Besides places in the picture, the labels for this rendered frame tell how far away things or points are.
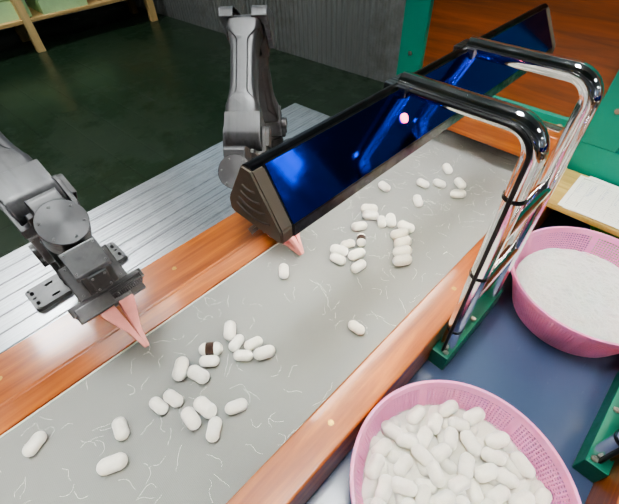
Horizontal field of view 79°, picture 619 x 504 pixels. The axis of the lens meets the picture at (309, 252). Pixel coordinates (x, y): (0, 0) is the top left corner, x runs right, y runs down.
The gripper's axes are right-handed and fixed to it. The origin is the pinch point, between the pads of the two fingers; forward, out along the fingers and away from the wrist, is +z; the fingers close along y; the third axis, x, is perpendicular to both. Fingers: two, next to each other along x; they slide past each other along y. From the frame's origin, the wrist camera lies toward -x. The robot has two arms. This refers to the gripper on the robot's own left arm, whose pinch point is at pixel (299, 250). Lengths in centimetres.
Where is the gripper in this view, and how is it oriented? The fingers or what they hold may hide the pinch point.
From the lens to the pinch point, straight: 73.8
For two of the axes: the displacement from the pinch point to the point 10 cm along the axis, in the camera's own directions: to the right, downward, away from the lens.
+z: 5.6, 8.2, 0.8
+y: 7.1, -5.3, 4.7
